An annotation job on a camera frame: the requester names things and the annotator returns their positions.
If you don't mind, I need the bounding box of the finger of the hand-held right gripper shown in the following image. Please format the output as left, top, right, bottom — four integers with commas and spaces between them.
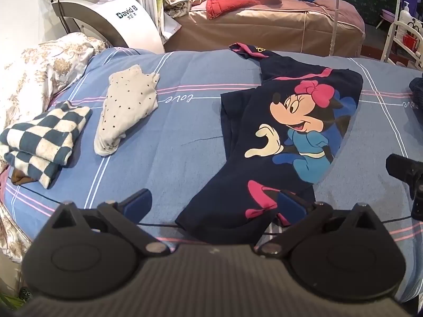
386, 153, 423, 221

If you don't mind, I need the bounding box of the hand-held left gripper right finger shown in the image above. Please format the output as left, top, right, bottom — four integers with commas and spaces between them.
253, 192, 384, 258

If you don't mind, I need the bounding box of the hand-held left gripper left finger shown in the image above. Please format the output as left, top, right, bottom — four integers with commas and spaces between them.
49, 189, 170, 255

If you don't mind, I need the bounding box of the navy cartoon print t-shirt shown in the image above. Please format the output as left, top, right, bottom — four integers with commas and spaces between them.
175, 42, 364, 243

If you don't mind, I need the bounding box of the dark cloth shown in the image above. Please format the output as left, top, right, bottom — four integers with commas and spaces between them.
408, 77, 423, 124

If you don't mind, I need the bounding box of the blue striped bed sheet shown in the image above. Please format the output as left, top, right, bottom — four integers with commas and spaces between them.
3, 47, 423, 304

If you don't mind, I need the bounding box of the white polka dot folded garment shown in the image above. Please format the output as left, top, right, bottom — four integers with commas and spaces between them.
94, 65, 160, 157

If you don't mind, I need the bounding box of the blue white checked folded cloth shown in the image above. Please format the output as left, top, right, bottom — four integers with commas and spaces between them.
0, 102, 93, 189

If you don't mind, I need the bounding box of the brown cloth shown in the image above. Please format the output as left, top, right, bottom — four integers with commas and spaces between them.
11, 168, 36, 185

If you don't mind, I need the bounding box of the red container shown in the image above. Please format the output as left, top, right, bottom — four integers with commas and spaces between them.
402, 32, 420, 53

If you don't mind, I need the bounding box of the white metal trolley rack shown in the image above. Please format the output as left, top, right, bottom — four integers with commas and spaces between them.
377, 0, 423, 71

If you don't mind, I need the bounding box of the white pump bottle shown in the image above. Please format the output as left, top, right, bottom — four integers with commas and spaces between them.
397, 2, 413, 42

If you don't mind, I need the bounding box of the pink basin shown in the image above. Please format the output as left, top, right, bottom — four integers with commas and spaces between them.
376, 8, 396, 29

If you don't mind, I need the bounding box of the beige floral quilt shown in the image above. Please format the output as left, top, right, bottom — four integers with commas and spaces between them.
0, 33, 106, 261

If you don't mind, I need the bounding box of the brown covered massage bed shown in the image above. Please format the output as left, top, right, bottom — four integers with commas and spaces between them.
163, 0, 365, 57

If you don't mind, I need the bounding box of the white beauty machine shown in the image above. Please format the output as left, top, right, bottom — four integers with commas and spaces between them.
40, 0, 166, 53

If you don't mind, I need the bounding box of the red folded garment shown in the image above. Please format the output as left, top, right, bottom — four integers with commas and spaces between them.
206, 0, 261, 20

